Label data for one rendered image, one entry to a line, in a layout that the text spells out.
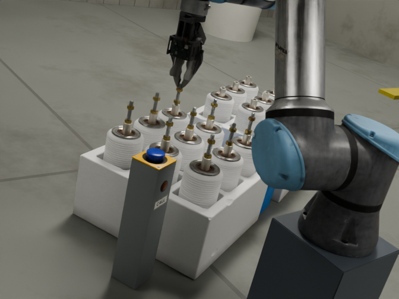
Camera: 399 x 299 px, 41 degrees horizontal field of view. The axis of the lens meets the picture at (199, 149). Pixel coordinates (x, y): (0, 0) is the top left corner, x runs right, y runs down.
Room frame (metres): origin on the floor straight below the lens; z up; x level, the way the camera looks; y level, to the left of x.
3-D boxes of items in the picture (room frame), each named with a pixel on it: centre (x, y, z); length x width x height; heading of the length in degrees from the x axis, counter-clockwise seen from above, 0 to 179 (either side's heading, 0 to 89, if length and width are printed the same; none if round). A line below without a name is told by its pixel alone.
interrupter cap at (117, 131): (1.24, 0.19, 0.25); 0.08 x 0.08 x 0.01
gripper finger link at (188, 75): (1.43, 0.08, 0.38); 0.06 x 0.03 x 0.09; 165
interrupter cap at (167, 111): (1.45, 0.10, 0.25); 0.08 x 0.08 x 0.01
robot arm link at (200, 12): (1.44, 0.10, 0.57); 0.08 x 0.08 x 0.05
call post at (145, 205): (1.00, 0.09, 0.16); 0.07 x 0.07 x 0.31; 66
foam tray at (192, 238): (1.30, 0.04, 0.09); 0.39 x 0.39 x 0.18; 66
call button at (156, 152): (1.00, 0.09, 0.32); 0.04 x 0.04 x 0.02
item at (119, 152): (1.24, 0.19, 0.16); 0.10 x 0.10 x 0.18
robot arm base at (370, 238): (0.89, -0.29, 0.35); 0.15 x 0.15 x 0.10
